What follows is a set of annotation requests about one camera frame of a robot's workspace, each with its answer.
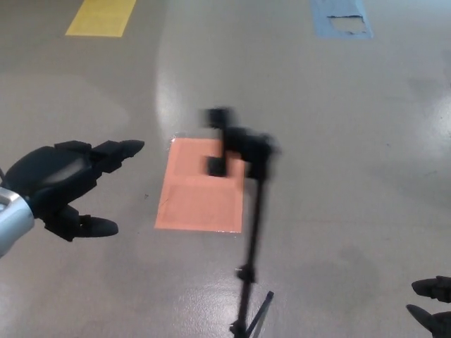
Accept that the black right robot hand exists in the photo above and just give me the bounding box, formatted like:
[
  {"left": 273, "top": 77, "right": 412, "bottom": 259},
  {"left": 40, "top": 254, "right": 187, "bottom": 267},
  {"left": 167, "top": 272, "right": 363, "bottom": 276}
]
[{"left": 406, "top": 275, "right": 451, "bottom": 338}]

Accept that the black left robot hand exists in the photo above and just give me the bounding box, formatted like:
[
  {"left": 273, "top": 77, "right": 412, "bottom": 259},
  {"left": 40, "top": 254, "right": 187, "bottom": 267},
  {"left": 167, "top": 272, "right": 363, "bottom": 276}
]
[{"left": 1, "top": 139, "right": 146, "bottom": 242}]

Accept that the black phone stand tripod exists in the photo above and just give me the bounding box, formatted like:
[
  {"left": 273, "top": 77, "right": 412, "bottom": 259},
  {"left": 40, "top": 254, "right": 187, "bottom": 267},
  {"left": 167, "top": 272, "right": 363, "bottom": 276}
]
[{"left": 199, "top": 106, "right": 283, "bottom": 338}]

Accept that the orange floor marking rectangle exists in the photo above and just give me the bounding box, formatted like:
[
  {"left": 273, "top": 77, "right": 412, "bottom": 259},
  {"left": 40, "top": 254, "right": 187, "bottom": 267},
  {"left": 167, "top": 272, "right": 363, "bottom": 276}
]
[{"left": 154, "top": 137, "right": 246, "bottom": 234}]

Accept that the yellow floor marking rectangle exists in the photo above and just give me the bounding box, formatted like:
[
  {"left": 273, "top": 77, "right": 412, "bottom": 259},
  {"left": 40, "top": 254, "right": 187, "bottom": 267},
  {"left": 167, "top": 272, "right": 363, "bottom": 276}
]
[{"left": 65, "top": 0, "right": 137, "bottom": 37}]

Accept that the torn blue floor marking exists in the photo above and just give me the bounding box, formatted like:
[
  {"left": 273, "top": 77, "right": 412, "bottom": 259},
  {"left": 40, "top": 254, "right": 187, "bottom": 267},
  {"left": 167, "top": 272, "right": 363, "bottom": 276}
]
[{"left": 310, "top": 0, "right": 373, "bottom": 39}]

